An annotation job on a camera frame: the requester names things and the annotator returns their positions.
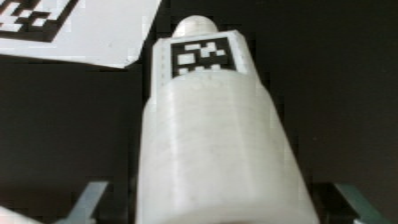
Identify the white cylindrical table leg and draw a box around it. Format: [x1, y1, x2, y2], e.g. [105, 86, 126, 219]
[135, 15, 320, 224]

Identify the white round table top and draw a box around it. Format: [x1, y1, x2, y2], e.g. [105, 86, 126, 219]
[0, 206, 43, 224]

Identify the white marker board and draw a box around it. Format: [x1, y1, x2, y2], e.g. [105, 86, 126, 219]
[0, 0, 162, 68]

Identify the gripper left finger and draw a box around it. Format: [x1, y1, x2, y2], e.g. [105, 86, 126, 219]
[55, 181, 128, 224]

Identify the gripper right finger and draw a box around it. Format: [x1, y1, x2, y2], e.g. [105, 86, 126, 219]
[311, 181, 389, 224]

